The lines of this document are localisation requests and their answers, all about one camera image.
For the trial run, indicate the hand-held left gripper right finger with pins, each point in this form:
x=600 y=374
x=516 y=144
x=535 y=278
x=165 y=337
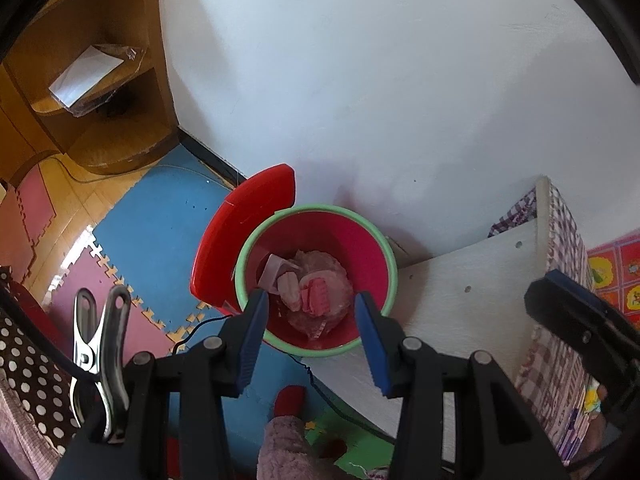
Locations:
x=375 y=345

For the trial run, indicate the red trash can lid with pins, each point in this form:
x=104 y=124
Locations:
x=235 y=225

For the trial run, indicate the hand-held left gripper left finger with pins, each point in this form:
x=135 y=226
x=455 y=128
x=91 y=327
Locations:
x=252 y=340

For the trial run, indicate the fuzzy pink pant leg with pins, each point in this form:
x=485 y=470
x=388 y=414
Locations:
x=287 y=450

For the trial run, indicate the clear plastic bag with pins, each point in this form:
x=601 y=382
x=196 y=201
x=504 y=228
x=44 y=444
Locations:
x=330 y=270

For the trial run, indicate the white bed frame board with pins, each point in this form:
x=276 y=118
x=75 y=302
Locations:
x=450 y=300

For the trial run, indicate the metal spring clip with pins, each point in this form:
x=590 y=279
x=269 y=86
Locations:
x=95 y=350

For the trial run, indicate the foam puzzle floor mat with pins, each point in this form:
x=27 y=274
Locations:
x=150 y=220

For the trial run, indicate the pink knit cloth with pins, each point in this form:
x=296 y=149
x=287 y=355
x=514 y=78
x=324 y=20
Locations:
x=20 y=440

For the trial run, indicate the checkered heart print bedsheet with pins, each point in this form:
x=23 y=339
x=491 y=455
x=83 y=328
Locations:
x=560 y=285

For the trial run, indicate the red floral printed cloth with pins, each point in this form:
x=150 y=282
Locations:
x=615 y=280

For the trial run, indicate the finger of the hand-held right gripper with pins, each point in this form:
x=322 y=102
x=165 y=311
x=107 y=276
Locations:
x=575 y=315

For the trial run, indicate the red slipper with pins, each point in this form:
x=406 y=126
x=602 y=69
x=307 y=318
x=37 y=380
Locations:
x=289 y=400

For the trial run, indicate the brown polka dot cloth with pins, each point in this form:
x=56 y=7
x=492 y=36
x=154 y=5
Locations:
x=30 y=360

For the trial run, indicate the red trash can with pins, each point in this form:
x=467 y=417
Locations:
x=350 y=230

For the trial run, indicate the wooden cabinet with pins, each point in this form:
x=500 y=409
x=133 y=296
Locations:
x=75 y=10

